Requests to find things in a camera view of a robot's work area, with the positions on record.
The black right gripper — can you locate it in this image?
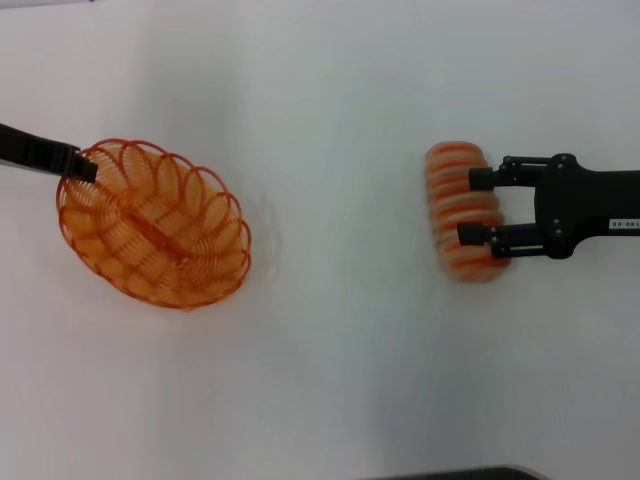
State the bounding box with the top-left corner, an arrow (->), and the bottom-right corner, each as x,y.
457,152 -> 640,260

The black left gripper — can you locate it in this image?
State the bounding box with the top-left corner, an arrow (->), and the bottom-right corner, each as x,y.
0,122 -> 99,184

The orange cream ridged bread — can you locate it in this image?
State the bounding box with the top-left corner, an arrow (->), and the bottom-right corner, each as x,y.
423,140 -> 512,285

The orange wire basket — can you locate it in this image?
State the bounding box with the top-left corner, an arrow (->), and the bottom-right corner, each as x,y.
56,138 -> 253,311

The dark rounded robot base edge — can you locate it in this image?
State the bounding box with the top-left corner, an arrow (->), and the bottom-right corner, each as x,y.
359,465 -> 544,480

